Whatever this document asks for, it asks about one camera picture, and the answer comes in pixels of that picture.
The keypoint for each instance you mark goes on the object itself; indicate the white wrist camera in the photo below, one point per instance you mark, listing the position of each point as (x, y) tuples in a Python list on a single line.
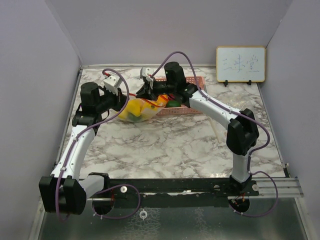
[(146, 75), (112, 83)]

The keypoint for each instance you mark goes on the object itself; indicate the clear bag red zipper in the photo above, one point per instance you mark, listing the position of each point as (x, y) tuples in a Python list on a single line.
[(151, 102)]

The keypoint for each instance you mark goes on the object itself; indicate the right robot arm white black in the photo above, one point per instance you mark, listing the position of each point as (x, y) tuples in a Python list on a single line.
[(242, 131)]

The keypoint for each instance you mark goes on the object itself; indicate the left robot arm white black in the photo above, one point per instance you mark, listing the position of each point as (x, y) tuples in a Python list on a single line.
[(63, 192)]

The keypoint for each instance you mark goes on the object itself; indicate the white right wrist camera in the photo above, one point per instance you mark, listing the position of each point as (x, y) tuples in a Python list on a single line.
[(146, 75)]

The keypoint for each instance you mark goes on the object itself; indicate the pink plastic basket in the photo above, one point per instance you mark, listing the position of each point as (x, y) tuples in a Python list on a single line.
[(182, 110)]

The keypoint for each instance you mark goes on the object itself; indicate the yellow bell pepper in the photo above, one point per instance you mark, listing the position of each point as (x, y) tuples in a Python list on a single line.
[(148, 111)]

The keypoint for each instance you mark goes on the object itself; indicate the small whiteboard wooden frame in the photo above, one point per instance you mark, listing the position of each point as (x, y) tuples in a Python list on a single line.
[(241, 64)]

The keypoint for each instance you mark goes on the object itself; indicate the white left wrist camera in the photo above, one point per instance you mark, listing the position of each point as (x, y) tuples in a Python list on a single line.
[(112, 83)]

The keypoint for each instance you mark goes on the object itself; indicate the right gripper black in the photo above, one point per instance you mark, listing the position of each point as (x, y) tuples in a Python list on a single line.
[(146, 92)]

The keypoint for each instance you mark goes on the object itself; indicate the green lime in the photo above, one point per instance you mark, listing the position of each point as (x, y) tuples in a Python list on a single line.
[(173, 104)]

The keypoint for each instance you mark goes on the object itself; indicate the yellow orange fruit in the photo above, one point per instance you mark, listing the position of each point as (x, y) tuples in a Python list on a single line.
[(132, 111)]

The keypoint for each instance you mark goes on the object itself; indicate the orange green mango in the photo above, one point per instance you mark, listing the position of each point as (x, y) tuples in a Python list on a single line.
[(162, 100)]

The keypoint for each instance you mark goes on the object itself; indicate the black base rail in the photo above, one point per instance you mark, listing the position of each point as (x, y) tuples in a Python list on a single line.
[(172, 193)]

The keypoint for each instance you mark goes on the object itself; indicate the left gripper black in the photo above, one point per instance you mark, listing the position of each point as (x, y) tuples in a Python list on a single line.
[(119, 99)]

